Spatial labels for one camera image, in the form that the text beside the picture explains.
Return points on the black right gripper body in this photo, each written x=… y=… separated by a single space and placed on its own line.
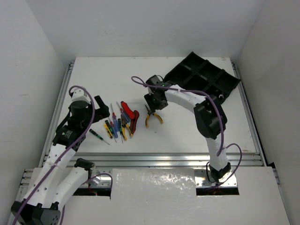
x=154 y=102

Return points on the blue red screwdriver large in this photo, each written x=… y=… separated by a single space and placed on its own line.
x=115 y=122

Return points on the yellow combination pliers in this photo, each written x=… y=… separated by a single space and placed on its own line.
x=125 y=127

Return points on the red black folding saw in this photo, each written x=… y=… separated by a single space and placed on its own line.
x=134 y=122

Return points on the red black utility knife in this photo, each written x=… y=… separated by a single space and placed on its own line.
x=127 y=110

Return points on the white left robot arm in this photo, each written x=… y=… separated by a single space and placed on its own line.
x=44 y=202

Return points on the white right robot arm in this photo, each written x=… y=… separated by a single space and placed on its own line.
x=209 y=116

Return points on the black green precision screwdriver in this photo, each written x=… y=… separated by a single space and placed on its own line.
x=97 y=135

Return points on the Pro'sKit black green screwdriver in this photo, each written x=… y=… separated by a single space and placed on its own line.
x=120 y=129

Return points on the small yellow utility knife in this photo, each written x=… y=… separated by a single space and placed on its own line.
x=108 y=131

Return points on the black compartment tray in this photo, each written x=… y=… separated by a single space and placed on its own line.
x=197 y=73

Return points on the white front cover board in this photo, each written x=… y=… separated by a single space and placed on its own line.
x=168 y=197

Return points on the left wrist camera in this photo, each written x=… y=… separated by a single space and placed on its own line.
x=79 y=95

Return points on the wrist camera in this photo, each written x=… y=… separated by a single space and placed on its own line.
x=79 y=95
x=155 y=80

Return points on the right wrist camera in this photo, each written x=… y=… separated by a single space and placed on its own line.
x=155 y=80

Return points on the aluminium rail frame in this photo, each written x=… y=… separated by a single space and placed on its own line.
x=175 y=144

